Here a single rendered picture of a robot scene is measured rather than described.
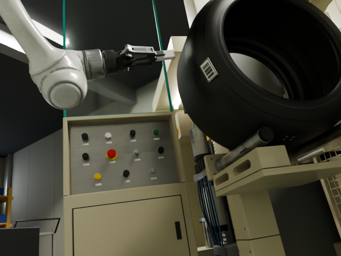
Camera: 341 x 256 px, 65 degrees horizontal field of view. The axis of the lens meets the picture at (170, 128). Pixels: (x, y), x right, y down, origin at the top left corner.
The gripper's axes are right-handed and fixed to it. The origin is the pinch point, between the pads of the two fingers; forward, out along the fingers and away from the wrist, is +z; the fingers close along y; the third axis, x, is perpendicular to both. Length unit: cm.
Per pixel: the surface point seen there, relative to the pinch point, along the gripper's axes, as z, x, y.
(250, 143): 15.1, 37.4, -4.5
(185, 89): 5.3, 11.7, 4.3
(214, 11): 16.2, -5.0, -12.5
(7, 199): -231, -99, 591
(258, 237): 22, 66, 26
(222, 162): 15.1, 37.1, 17.8
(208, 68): 7.5, 14.4, -11.3
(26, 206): -233, -102, 736
